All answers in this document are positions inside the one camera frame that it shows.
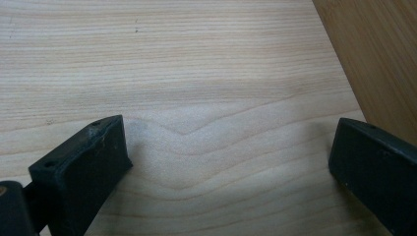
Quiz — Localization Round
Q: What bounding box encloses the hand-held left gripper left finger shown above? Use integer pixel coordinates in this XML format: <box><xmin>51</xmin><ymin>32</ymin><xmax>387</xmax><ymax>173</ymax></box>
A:
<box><xmin>28</xmin><ymin>114</ymin><xmax>134</xmax><ymax>236</ymax></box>

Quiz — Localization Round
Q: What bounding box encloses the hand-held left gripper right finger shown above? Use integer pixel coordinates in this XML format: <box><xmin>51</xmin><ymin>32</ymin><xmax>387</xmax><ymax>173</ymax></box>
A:
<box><xmin>328</xmin><ymin>117</ymin><xmax>417</xmax><ymax>236</ymax></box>

